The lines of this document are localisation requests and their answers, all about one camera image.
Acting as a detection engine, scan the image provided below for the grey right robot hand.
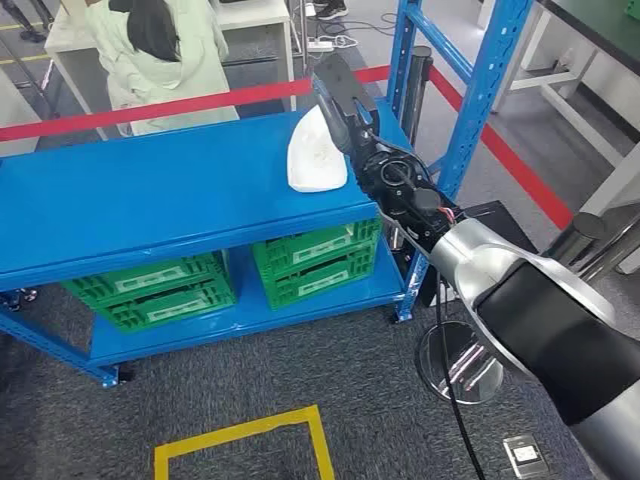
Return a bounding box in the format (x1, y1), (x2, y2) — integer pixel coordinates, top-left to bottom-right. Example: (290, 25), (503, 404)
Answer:
(312, 74), (354, 155)

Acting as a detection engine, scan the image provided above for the white curved plastic part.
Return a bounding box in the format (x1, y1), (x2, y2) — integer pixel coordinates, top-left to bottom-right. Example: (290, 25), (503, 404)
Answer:
(286, 104), (349, 194)

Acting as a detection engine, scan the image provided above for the blue metal shelf rack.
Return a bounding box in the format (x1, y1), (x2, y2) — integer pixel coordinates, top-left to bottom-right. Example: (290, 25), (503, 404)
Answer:
(0, 0), (534, 389)

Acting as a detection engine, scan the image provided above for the white power strip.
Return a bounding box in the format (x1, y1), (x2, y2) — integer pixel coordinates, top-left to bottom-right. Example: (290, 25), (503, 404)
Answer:
(307, 36), (358, 54)

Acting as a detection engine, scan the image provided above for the person's dark shoe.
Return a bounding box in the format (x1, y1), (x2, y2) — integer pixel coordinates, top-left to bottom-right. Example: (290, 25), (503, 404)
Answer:
(317, 0), (349, 20)

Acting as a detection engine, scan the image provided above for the green plastic crate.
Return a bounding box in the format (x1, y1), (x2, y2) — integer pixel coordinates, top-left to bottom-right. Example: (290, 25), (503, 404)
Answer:
(252, 218), (383, 311)
(60, 251), (237, 333)

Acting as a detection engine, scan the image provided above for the person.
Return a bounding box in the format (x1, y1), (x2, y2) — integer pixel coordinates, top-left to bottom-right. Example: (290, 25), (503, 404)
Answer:
(82, 0), (240, 137)

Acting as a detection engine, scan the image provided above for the black box with white label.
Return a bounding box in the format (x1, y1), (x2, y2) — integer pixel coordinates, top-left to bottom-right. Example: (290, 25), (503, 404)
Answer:
(420, 200), (538, 307)

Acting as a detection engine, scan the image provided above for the red barrier belt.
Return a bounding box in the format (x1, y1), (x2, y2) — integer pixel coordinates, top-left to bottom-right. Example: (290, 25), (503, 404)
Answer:
(0, 64), (391, 144)
(429, 66), (574, 230)

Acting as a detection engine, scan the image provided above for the metal floor socket plate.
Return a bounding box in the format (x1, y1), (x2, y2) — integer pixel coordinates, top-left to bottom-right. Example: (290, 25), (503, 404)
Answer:
(502, 433), (551, 480)

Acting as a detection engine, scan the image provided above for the white cabinet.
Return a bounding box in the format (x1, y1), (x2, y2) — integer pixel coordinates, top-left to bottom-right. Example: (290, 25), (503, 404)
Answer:
(0, 69), (41, 157)

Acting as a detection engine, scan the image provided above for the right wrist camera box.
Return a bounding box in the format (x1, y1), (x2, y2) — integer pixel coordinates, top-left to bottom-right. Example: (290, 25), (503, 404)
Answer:
(315, 54), (380, 134)

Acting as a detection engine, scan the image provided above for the thin black floor cable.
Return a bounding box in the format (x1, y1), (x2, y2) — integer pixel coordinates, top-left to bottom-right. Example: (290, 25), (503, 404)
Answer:
(349, 11), (401, 38)

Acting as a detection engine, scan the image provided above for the black-topped stanchion post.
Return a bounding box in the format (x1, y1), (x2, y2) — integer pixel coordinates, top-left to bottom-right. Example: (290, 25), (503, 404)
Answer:
(399, 46), (434, 150)

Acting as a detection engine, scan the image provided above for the white frame workbench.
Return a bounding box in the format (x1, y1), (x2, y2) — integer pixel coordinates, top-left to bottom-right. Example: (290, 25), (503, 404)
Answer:
(492, 0), (640, 220)

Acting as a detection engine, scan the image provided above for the black hanging arm cable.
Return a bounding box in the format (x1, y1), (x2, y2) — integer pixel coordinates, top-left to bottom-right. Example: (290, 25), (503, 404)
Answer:
(435, 271), (486, 480)

